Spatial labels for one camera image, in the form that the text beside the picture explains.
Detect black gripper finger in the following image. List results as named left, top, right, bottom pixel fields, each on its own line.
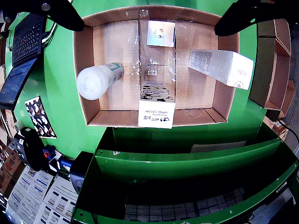
left=214, top=0, right=299, bottom=37
left=0, top=0, right=85, bottom=32

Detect red box silver top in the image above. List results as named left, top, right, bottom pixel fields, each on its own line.
left=146, top=20, right=176, bottom=48

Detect shallow cardboard tray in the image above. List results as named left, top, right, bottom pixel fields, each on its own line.
left=73, top=5, right=240, bottom=128

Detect small blue red box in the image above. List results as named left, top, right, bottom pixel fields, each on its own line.
left=43, top=145, right=57, bottom=161

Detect cow print hand cream box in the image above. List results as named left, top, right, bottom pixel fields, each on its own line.
left=137, top=79, right=176, bottom=129

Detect cardboard box red letters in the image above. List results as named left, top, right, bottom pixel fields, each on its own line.
left=0, top=149, right=26, bottom=194

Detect black laptop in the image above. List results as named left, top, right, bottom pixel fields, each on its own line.
left=0, top=13, right=45, bottom=111

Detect tall white carton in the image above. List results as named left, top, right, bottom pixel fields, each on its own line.
left=188, top=49, right=255, bottom=91

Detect plastic bottle teal label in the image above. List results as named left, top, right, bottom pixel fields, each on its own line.
left=76, top=62, right=125, bottom=101

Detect cow pattern flat card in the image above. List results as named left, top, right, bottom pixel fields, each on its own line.
left=24, top=96, right=57, bottom=140

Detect black round device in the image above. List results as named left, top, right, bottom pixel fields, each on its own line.
left=22, top=133, right=50, bottom=172

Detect black plastic device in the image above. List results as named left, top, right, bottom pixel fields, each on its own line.
left=69, top=151, right=94, bottom=194

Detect green metal shelf unit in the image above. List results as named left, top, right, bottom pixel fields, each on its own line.
left=72, top=121, right=299, bottom=224

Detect printed paper sheet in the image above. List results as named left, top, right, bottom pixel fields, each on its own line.
left=7, top=167, right=55, bottom=224
left=35, top=175, right=79, bottom=224

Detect white cable loop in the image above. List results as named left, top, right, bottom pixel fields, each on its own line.
left=42, top=22, right=58, bottom=47

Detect black floor cable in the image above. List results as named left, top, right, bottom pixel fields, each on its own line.
left=277, top=118, right=299, bottom=150

